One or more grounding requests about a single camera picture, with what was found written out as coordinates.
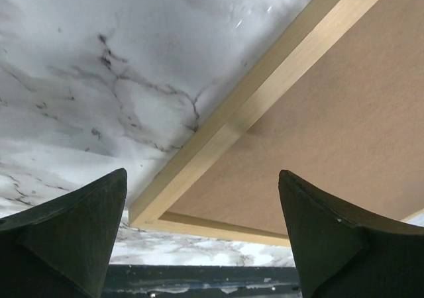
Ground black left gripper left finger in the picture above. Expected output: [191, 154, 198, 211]
[1, 168, 127, 297]

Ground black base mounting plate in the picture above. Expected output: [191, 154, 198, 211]
[101, 265, 302, 297]

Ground light wooden picture frame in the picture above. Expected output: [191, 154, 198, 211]
[128, 0, 424, 248]

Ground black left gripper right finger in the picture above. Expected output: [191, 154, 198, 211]
[278, 170, 423, 297]

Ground brown frame backing board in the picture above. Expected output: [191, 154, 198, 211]
[162, 0, 423, 235]

